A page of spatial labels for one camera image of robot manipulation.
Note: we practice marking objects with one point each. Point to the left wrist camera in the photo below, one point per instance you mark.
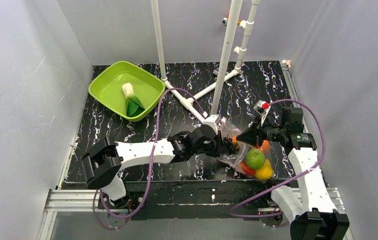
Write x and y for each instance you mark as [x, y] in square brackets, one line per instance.
[214, 121]

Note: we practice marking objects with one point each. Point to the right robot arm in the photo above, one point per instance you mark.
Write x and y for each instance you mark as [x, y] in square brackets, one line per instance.
[314, 216]

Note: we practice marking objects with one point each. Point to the fake green apple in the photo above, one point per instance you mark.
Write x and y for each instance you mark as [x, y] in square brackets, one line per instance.
[255, 158]

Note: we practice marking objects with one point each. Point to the fake orange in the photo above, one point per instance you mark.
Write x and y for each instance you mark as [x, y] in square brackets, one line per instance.
[265, 147]

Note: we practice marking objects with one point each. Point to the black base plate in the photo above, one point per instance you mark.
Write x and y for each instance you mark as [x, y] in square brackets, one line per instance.
[135, 192]

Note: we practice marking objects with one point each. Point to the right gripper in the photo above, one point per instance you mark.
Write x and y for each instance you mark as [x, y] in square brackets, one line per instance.
[258, 133]

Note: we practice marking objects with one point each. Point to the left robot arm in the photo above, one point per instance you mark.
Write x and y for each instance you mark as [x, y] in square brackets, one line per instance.
[105, 159]

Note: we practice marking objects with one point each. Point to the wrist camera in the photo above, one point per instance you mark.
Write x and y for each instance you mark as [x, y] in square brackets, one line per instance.
[262, 108]
[214, 121]

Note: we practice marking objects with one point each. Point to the green plastic tray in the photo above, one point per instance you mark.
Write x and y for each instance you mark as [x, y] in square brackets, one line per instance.
[106, 88]

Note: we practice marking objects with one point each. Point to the fake bok choy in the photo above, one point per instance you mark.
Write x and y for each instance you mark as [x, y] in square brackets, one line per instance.
[133, 105]

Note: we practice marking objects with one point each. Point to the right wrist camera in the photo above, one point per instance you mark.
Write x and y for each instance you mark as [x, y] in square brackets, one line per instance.
[262, 108]

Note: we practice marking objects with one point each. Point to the clear zip top bag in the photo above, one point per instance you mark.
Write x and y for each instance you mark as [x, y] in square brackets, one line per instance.
[230, 131]

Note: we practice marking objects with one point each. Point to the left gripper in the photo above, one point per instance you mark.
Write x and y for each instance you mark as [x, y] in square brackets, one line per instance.
[222, 146]

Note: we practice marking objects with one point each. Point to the fake purple eggplant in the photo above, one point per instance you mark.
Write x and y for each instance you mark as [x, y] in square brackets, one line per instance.
[233, 147]

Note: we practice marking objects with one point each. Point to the white PVC pipe frame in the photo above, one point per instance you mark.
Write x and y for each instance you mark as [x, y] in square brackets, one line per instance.
[233, 52]

